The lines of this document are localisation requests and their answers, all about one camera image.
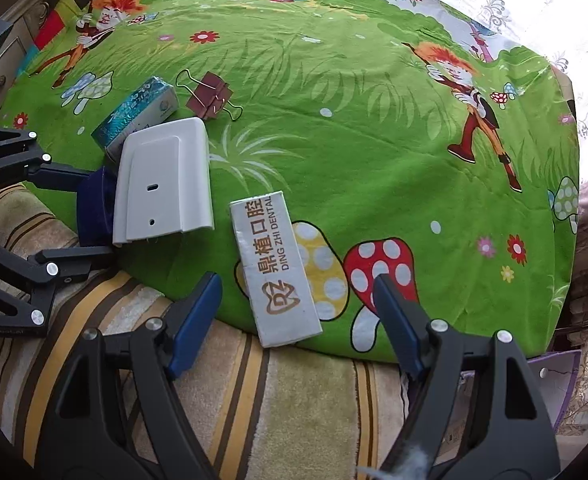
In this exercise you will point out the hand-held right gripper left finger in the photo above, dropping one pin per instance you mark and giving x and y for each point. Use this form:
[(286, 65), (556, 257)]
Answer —
[(196, 325)]

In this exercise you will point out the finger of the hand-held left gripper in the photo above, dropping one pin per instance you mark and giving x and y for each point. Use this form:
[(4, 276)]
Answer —
[(96, 215), (59, 176)]

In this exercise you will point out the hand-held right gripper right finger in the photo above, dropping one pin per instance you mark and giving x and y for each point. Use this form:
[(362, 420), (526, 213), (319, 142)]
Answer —
[(396, 320)]

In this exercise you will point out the white plastic cover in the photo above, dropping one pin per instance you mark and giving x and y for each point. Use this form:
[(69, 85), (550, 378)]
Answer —
[(169, 180)]

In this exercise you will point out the long white gold-print box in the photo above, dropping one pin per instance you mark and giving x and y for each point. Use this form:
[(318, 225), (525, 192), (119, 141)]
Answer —
[(274, 270)]

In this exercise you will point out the purple cardboard box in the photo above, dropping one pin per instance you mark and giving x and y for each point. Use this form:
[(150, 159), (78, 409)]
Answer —
[(554, 385)]

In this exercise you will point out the teal patterned carton box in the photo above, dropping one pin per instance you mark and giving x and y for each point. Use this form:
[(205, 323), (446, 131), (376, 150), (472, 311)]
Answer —
[(134, 110)]

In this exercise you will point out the beige striped blanket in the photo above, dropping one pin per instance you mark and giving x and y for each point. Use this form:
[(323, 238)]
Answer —
[(274, 410)]

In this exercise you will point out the wooden drawer cabinet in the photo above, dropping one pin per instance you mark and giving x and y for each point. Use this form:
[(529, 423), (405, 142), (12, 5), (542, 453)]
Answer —
[(4, 67)]

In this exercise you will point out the brown binder clip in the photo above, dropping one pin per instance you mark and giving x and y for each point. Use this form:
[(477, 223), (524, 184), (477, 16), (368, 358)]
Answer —
[(201, 106), (214, 87)]

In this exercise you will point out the printed green cartoon blanket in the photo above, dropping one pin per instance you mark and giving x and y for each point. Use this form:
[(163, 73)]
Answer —
[(349, 135)]

